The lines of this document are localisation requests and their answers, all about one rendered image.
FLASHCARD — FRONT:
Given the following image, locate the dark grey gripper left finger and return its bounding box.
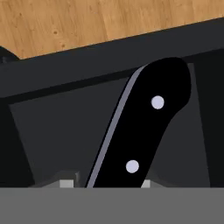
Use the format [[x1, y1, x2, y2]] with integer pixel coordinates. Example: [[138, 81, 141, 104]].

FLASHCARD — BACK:
[[28, 170, 81, 189]]

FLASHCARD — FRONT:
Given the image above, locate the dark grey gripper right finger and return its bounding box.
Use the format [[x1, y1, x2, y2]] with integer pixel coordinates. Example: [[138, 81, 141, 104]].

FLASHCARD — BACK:
[[140, 171, 176, 189]]

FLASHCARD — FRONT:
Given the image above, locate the black-handled kitchen knife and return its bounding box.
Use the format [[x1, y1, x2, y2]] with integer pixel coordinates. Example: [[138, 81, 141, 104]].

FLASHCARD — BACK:
[[84, 57, 193, 189]]

